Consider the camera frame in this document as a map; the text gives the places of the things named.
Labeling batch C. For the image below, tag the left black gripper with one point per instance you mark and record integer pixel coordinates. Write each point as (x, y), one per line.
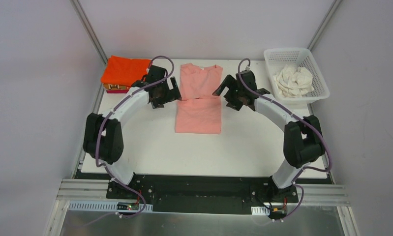
(166, 94)

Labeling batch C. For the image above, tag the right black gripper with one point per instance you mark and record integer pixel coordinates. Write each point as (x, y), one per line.
(233, 94)

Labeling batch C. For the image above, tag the pink t-shirt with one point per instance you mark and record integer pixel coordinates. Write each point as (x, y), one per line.
(199, 111)

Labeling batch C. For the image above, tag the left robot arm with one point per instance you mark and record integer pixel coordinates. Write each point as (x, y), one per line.
(103, 138)

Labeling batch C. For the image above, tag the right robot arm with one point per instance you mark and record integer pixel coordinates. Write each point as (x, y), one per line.
(302, 143)

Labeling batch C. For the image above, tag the magenta folded t-shirt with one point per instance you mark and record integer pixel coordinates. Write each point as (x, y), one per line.
(116, 91)

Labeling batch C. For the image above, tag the orange folded t-shirt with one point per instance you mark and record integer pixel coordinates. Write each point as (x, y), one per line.
(124, 71)

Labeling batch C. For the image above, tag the white crumpled t-shirt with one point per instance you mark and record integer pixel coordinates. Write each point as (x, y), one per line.
(293, 81)

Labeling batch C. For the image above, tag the white plastic basket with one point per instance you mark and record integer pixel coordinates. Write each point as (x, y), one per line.
(276, 59)

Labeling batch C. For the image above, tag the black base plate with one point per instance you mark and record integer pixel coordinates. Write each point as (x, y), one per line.
(199, 194)

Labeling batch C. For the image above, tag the right white cable duct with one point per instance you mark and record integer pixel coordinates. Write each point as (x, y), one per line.
(260, 210)

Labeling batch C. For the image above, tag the white cable duct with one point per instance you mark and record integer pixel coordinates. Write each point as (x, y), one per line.
(260, 210)
(124, 207)

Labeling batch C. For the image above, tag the aluminium rail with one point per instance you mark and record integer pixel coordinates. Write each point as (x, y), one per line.
(95, 190)

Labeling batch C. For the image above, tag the left corner frame post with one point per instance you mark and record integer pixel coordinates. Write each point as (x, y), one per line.
(76, 4)

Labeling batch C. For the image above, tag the corner frame post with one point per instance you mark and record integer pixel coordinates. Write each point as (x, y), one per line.
(76, 4)
(324, 23)

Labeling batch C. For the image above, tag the right corner frame post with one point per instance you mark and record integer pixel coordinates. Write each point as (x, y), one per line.
(324, 23)

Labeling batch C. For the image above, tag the left white cable duct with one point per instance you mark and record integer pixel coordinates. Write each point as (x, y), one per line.
(124, 207)

